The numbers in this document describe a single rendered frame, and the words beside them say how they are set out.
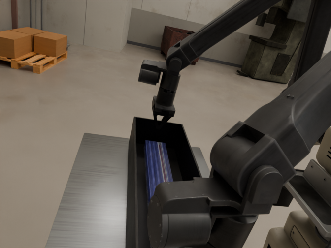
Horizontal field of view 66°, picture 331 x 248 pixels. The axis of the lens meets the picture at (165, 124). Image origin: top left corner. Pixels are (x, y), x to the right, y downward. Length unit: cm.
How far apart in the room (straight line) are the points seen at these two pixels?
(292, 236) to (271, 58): 599
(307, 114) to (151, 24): 700
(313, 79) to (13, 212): 171
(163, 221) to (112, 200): 45
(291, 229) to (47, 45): 408
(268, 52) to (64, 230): 637
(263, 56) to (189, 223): 645
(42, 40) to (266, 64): 486
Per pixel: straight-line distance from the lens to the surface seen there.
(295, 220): 102
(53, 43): 443
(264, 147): 28
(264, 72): 683
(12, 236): 172
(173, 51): 76
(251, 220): 33
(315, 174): 92
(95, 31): 610
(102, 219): 67
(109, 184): 76
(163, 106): 83
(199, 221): 30
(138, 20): 725
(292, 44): 704
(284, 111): 31
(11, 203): 189
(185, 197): 28
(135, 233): 49
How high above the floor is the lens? 130
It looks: 26 degrees down
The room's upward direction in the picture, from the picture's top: 14 degrees clockwise
